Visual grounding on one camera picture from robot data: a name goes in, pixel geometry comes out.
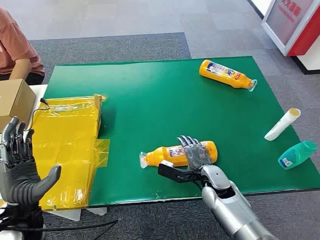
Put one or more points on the dark grey floor rug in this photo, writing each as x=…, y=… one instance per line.
x=112, y=49

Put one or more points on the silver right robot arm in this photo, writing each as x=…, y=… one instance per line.
x=229, y=205

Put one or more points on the brown cardboard box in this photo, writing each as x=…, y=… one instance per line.
x=15, y=99

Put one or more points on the yellow plastic wrapped box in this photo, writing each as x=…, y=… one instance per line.
x=67, y=145

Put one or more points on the green table mat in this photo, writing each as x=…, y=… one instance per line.
x=162, y=109

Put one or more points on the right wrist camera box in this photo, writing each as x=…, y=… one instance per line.
x=175, y=172

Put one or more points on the orange bottle with clear cap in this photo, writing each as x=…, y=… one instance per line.
x=225, y=74
x=162, y=155

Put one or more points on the teal plastic bottle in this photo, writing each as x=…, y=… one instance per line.
x=296, y=155

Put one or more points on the white tube bottle yellow cap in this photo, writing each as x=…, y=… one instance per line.
x=281, y=125

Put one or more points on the white paper sheet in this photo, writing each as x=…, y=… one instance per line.
x=72, y=213

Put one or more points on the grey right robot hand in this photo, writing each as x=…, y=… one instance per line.
x=196, y=155

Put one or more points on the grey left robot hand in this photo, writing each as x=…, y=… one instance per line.
x=21, y=179

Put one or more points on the red and white display stand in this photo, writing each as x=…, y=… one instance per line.
x=292, y=26

